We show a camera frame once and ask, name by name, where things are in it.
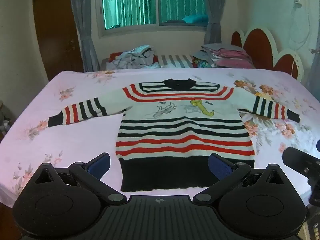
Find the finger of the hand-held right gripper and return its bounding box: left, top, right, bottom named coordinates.
left=282, top=146, right=320, bottom=205

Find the grey curtain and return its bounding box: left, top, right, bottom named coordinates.
left=68, top=0, right=100, bottom=72
left=204, top=0, right=230, bottom=46

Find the colourful floral cloth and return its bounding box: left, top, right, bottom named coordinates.
left=192, top=56, right=215, bottom=68

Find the striped cartoon sweater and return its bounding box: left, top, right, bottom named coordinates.
left=47, top=78, right=301, bottom=192

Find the sliding glass window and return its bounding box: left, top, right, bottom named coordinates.
left=97, top=0, right=209, bottom=33

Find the stack of folded pink bedding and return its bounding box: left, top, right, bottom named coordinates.
left=194, top=43, right=255, bottom=69

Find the grey striped blanket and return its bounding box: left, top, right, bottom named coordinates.
left=154, top=54, right=195, bottom=68

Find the brown wooden door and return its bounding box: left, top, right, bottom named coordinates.
left=32, top=0, right=84, bottom=82

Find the pink floral bed sheet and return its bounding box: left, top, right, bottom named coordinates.
left=0, top=69, right=320, bottom=208

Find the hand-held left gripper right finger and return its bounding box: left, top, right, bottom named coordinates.
left=192, top=152, right=292, bottom=205

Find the grey hanging cloth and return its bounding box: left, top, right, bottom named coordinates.
left=310, top=52, right=320, bottom=90

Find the red scalloped headboard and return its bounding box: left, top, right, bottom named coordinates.
left=230, top=27, right=304, bottom=82

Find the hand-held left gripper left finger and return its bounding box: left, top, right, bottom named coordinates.
left=31, top=152, right=128, bottom=205

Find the pile of grey clothes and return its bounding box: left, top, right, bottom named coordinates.
left=105, top=45, right=159, bottom=70

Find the white hanging cable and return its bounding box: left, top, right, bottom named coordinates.
left=289, top=4, right=313, bottom=46

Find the teal cloth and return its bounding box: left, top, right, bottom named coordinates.
left=182, top=14, right=208, bottom=23

